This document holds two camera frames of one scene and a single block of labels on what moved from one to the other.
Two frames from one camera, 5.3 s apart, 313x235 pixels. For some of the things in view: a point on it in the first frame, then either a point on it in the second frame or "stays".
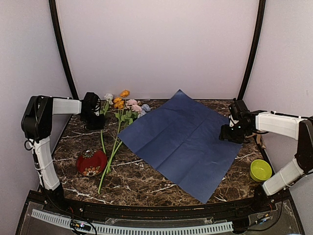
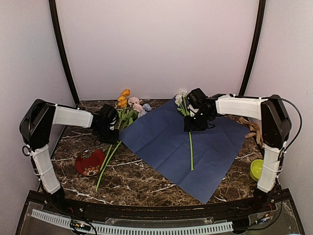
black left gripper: [99, 126] to [113, 139]
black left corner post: [54, 12] stays
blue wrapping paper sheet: [180, 138] stays
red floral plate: [91, 162] stays
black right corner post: [261, 8] stays
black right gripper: [225, 134] to [189, 126]
